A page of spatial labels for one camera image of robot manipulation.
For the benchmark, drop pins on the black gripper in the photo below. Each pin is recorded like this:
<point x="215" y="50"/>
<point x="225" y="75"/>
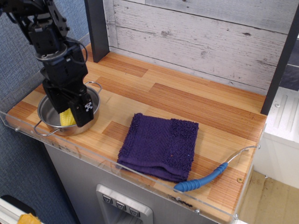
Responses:
<point x="64" y="71"/>

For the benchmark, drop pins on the yellow toy corn cob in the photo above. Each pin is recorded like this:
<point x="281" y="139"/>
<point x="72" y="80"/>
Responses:
<point x="67" y="118"/>

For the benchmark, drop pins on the small steel pot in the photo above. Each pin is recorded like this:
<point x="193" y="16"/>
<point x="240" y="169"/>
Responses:
<point x="50" y="116"/>

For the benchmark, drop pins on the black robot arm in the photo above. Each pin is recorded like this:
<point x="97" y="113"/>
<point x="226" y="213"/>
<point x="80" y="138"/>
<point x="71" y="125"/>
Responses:
<point x="40" y="21"/>

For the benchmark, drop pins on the purple folded towel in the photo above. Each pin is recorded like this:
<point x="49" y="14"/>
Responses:
<point x="163" y="148"/>

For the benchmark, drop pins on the silver dispenser button panel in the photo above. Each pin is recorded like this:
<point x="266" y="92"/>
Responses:
<point x="120" y="209"/>

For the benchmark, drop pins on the clear acrylic guard rail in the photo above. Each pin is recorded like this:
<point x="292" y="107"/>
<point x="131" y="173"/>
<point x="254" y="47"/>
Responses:
<point x="83" y="161"/>

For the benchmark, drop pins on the dark right frame post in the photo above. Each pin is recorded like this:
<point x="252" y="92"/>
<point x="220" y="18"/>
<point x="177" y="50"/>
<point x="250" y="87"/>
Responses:
<point x="282" y="63"/>

